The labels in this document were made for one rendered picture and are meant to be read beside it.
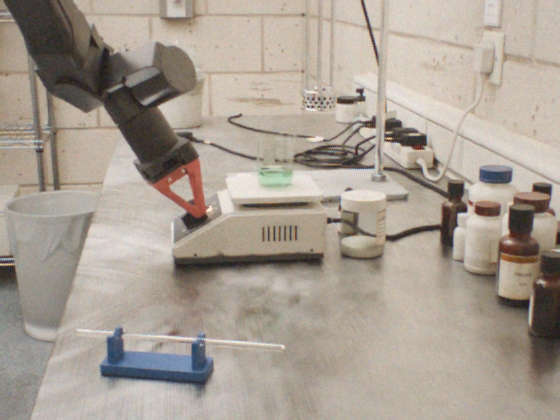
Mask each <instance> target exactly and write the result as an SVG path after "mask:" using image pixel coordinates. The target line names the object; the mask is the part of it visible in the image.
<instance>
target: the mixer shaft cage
mask: <svg viewBox="0 0 560 420"><path fill-rule="evenodd" d="M334 30H335V0H331V53H330V87H325V86H322V85H321V72H322V46H323V0H318V39H317V85H316V86H315V87H309V56H310V0H306V12H305V87H304V88H302V89H300V90H299V94H300V95H301V96H302V106H301V107H300V109H301V110H303V111H310V112H329V111H335V110H337V109H338V107H337V95H338V89H336V88H335V87H333V82H334ZM313 108H314V109H313ZM318 108H320V109H318ZM324 108H325V109H324Z"/></svg>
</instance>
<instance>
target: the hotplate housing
mask: <svg viewBox="0 0 560 420"><path fill-rule="evenodd" d="M217 193H218V195H219V199H220V207H221V210H222V215H220V217H218V218H216V219H215V220H213V221H211V223H209V224H206V225H204V226H203V227H201V228H200V229H198V230H196V231H195V232H192V233H191V234H189V235H187V236H186V237H185V238H183V239H182V240H180V241H177V242H176V243H175V244H174V222H173V223H171V249H172V257H175V265H179V264H202V263H223V262H245V261H267V260H289V259H311V258H324V253H323V251H324V250H327V224H332V218H331V217H328V216H327V211H326V209H325V208H324V207H323V206H322V205H321V203H320V202H319V201H316V202H289V203H261V204H234V203H232V202H231V200H230V198H229V194H228V190H225V191H219V192H217Z"/></svg>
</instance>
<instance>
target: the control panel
mask: <svg viewBox="0 0 560 420"><path fill-rule="evenodd" d="M205 205H206V207H207V206H208V205H211V207H207V208H206V210H208V209H209V208H212V209H211V210H210V211H209V212H207V213H206V214H207V215H208V217H207V219H206V220H205V221H204V222H203V223H202V224H199V225H198V226H196V227H194V228H193V229H190V230H187V229H186V227H185V224H183V222H182V221H181V219H180V218H181V217H182V216H183V215H185V214H186V211H185V213H183V214H181V215H178V216H176V218H174V244H175V243H176V242H177V241H180V240H182V239H183V238H185V237H186V236H187V235H189V234H191V233H192V232H195V231H196V230H198V229H200V228H201V227H203V226H204V225H206V224H209V223H211V221H213V220H215V219H216V218H218V217H220V215H222V210H221V207H220V199H219V195H218V193H216V194H214V195H213V196H211V197H210V198H208V199H205Z"/></svg>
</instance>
